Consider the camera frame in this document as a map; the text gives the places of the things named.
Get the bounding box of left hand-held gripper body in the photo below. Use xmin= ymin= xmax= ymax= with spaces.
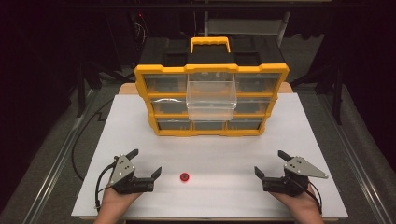
xmin=108 ymin=154 xmax=156 ymax=195

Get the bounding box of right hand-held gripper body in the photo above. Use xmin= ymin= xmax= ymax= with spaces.
xmin=262 ymin=156 xmax=330 ymax=197

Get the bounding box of clear plastic drawer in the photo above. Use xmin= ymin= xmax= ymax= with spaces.
xmin=185 ymin=72 xmax=237 ymax=122

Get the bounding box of person's right hand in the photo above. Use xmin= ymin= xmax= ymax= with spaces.
xmin=269 ymin=186 xmax=322 ymax=216

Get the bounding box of person's left hand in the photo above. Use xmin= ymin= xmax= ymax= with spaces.
xmin=98 ymin=186 xmax=143 ymax=215

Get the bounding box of white board sheet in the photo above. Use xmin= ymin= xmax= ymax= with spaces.
xmin=70 ymin=92 xmax=349 ymax=220

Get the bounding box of set of closed clear drawers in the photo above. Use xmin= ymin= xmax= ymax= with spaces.
xmin=143 ymin=73 xmax=281 ymax=131

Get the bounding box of yellow black drawer organizer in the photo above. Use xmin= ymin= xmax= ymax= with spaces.
xmin=134 ymin=36 xmax=290 ymax=138

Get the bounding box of grey metal stand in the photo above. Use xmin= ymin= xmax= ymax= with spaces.
xmin=204 ymin=10 xmax=291 ymax=48

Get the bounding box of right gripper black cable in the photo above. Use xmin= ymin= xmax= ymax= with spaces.
xmin=306 ymin=182 xmax=323 ymax=216

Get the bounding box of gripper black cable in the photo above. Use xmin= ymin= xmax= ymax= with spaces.
xmin=94 ymin=162 xmax=117 ymax=213
xmin=306 ymin=182 xmax=323 ymax=216

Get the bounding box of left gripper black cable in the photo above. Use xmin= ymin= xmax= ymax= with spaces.
xmin=94 ymin=162 xmax=117 ymax=213

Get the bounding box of black floor cable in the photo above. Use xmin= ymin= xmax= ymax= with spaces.
xmin=71 ymin=97 xmax=115 ymax=182

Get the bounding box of metal floor rail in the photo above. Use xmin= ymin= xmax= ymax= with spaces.
xmin=317 ymin=92 xmax=395 ymax=224
xmin=21 ymin=89 xmax=98 ymax=224

